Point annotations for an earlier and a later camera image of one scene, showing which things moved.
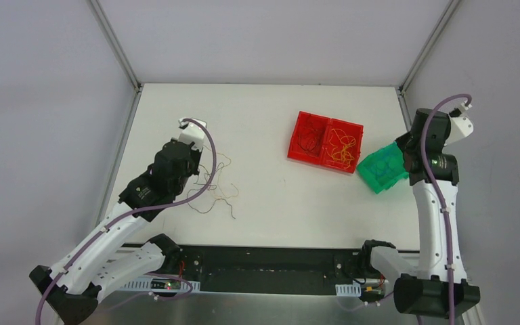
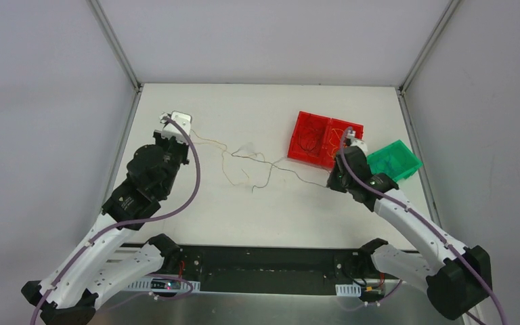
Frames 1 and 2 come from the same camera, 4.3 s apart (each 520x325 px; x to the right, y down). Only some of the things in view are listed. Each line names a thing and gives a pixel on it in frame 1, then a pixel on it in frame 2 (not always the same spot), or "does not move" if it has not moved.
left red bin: [309, 141] does not move
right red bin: [342, 146] does not move
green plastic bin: [384, 168] does not move
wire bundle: [204, 199] to [240, 153]
